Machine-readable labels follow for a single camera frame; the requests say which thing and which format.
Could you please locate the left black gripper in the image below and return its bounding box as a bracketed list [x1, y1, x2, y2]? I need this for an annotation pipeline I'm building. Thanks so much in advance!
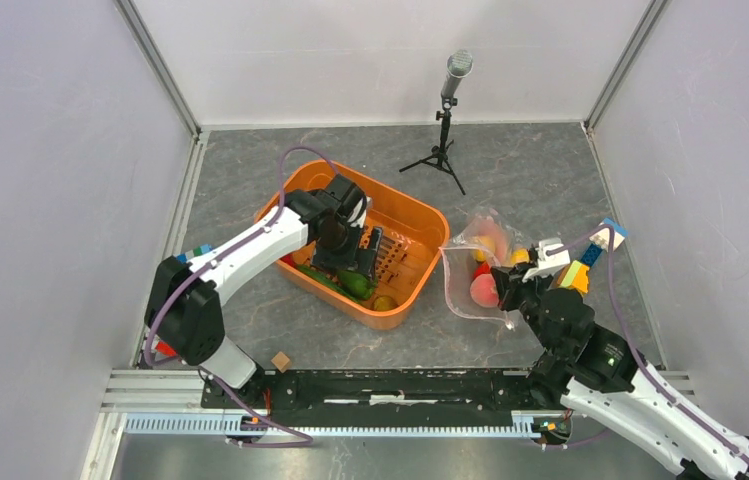
[311, 219, 382, 283]

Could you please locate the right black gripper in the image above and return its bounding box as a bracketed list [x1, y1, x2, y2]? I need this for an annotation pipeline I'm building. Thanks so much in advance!
[489, 260, 559, 356]

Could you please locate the pink toy peach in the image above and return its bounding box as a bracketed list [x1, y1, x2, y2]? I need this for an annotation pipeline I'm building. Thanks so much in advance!
[469, 274, 499, 308]

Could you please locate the green toy bell pepper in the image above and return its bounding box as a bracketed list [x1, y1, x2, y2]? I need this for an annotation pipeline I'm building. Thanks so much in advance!
[336, 270, 377, 301]

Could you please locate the yellow toy lemon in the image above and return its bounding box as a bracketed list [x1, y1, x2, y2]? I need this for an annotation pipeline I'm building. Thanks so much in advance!
[471, 235, 496, 263]

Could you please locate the clear pink-dotted zip bag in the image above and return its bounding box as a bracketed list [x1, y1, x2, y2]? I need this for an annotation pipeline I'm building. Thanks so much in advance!
[440, 207, 529, 330]

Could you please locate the orange plastic basket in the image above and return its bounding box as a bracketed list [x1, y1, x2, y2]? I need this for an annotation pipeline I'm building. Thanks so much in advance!
[274, 160, 450, 330]

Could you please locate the green toy cucumber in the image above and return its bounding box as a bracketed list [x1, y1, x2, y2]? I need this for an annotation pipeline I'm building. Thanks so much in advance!
[296, 264, 360, 304]

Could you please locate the red toy strawberry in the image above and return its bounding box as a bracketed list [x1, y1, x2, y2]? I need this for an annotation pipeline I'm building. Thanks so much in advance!
[472, 262, 491, 279]

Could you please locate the yellow toy corn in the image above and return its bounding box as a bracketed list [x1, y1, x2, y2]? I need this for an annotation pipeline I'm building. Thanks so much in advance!
[509, 248, 531, 266]

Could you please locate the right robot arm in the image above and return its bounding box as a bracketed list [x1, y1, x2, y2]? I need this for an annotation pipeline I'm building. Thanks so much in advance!
[491, 267, 749, 479]

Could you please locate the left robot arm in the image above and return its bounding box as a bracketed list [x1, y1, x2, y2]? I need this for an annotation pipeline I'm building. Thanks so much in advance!
[145, 174, 376, 408]

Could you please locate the olive toy fruit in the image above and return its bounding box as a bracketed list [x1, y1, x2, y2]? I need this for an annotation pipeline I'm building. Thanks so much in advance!
[372, 295, 399, 312]

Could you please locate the blue white toy brick stack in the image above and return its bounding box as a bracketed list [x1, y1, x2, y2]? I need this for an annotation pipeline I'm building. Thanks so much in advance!
[579, 217, 628, 267]

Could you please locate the small wooden cube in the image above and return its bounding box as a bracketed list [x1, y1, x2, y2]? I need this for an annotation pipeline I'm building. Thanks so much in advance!
[271, 351, 292, 373]

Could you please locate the blue green striped brick stack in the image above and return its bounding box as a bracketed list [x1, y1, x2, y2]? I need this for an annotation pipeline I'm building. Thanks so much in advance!
[175, 244, 212, 264]

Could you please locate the microphone on black tripod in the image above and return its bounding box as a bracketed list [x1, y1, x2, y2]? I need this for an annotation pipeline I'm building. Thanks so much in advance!
[398, 49, 474, 196]

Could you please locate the red blue toy brick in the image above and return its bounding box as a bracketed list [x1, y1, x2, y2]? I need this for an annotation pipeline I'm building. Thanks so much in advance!
[152, 340, 178, 358]

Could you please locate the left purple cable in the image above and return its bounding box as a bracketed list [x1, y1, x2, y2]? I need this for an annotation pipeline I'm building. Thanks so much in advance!
[142, 145, 339, 449]

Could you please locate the purple cable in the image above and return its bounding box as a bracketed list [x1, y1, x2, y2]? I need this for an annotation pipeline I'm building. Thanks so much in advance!
[142, 145, 339, 449]
[549, 225, 749, 480]

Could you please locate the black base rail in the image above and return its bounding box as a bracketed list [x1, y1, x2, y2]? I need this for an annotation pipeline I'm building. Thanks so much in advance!
[236, 368, 569, 428]

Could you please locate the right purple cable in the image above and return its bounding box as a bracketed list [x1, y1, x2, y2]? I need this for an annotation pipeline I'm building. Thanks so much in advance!
[549, 225, 749, 480]

